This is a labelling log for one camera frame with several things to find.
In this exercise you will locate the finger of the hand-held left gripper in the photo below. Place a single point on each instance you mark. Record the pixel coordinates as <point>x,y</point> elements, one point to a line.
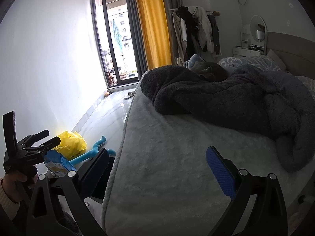
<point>40,134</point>
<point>53,143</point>

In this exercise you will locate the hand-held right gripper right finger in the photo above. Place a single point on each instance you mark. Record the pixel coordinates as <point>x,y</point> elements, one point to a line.
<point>220,174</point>

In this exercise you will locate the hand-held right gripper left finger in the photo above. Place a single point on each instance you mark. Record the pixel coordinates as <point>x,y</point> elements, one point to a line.
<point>96,169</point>

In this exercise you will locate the person's left forearm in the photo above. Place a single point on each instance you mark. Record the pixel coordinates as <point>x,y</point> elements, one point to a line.
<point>6,205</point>

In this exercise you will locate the person's left hand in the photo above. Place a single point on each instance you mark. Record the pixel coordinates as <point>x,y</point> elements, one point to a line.
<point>9,186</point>

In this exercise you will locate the blue plastic toy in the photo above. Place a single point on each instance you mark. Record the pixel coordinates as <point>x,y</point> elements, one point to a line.
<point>83,156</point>

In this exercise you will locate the yellow plastic bag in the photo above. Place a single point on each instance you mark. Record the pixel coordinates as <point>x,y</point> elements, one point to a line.
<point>71,143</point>

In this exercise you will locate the blue snack bag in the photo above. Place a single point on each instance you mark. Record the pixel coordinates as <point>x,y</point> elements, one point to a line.
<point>59,163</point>

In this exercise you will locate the bed with white sheet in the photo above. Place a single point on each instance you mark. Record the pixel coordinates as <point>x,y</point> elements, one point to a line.
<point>172,177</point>

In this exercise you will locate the grey fuzzy slipper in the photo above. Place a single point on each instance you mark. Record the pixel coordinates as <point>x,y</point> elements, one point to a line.
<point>71,222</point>

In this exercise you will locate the orange slipper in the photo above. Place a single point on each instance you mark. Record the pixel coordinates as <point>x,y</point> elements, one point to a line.
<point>107,94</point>

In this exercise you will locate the dark grey fleece blanket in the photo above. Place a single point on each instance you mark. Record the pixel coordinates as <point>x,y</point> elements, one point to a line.
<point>221,95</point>

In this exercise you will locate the white slipper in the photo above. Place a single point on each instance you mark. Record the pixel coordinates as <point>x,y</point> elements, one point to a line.
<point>129,95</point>

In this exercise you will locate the grey cat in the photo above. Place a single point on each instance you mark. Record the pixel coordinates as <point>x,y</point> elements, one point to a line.
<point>211,71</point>

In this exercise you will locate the black framed glass door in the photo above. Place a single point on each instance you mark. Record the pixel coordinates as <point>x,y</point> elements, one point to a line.
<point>93,41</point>

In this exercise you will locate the patterned pillow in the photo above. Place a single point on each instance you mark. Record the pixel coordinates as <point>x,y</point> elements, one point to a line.
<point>246,62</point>
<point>306,82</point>

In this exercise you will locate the light blue fleece blanket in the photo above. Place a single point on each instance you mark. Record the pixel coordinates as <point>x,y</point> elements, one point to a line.
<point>194,59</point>

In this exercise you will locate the blue hanging cloth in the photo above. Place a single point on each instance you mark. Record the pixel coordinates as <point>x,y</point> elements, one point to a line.
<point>117,36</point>

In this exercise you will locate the white dresser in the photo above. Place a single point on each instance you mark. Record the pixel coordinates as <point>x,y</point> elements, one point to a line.
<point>240,51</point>

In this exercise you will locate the beige pillow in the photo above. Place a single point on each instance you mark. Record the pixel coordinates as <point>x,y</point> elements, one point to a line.
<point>275,59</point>

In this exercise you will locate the white desktop organizer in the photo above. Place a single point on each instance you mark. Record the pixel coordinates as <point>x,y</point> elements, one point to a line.
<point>245,38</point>

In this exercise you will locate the grey garment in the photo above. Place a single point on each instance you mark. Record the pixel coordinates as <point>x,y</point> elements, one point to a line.
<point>215,34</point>

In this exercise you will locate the beige headboard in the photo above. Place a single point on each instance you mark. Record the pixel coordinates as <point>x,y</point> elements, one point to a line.
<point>295,51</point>

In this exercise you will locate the beige coat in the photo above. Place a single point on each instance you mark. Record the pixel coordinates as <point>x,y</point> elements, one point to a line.
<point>176,36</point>

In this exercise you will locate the silver table lamp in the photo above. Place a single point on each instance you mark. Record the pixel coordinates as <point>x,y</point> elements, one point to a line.
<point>259,35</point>

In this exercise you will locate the white jacket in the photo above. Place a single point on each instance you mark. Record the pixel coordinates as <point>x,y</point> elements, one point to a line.
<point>204,29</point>

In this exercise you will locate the black garment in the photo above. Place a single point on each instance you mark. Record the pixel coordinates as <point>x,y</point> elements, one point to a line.
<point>189,29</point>

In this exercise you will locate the yellow curtain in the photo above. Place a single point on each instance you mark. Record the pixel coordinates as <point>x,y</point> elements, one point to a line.
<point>150,29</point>

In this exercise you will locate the round mirror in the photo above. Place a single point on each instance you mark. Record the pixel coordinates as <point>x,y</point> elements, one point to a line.
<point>256,23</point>

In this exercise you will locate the clothes rail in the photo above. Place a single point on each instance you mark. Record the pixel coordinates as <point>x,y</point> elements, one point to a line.
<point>215,12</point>

